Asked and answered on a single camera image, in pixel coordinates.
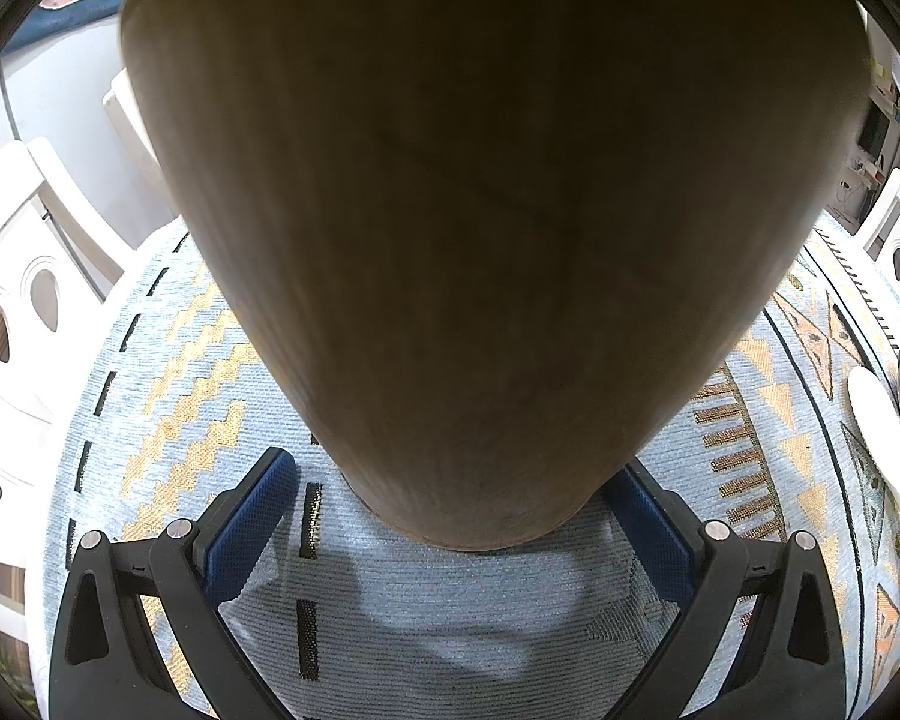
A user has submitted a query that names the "white dining chair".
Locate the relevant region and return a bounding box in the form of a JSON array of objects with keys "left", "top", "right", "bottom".
[
  {"left": 0, "top": 139, "right": 140, "bottom": 586},
  {"left": 102, "top": 67, "right": 167, "bottom": 185},
  {"left": 862, "top": 169, "right": 900, "bottom": 293}
]

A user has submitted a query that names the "blue patterned table runner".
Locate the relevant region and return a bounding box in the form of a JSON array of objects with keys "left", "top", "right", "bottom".
[{"left": 64, "top": 210, "right": 900, "bottom": 720}]

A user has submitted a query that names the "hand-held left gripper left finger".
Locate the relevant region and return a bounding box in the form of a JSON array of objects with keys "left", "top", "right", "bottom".
[{"left": 47, "top": 447, "right": 301, "bottom": 720}]

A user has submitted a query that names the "wooden utensil holder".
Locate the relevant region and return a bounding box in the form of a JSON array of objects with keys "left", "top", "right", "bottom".
[{"left": 118, "top": 0, "right": 873, "bottom": 552}]

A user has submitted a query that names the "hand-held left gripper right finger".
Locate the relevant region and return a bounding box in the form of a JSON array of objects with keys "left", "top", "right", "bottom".
[{"left": 600, "top": 465, "right": 848, "bottom": 720}]

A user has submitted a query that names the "white ceramic spoon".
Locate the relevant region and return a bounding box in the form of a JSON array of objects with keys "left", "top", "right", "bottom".
[{"left": 846, "top": 366, "right": 900, "bottom": 612}]

